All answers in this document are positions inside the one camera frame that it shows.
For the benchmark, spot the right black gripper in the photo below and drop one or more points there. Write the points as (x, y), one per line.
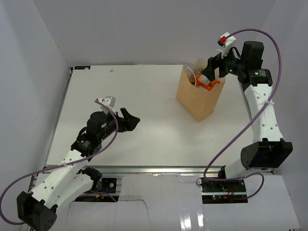
(213, 63)

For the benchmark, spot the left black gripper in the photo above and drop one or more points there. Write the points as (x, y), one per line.
(129, 122)

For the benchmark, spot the orange white snack bag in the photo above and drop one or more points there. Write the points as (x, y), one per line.
(203, 83)

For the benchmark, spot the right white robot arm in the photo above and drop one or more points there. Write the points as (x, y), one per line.
(269, 149)

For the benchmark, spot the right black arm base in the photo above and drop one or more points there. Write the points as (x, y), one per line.
(221, 186)

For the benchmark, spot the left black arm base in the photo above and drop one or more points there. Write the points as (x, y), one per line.
(108, 185)

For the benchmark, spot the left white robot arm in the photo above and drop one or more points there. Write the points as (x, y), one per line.
(38, 207)

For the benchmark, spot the brown paper bag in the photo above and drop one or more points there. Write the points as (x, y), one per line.
(199, 103)

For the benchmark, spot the left table logo sticker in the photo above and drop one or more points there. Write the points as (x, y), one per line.
(82, 67)

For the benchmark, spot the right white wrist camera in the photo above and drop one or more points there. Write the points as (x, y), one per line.
(226, 42)

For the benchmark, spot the aluminium table frame rail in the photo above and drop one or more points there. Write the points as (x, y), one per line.
(166, 138)

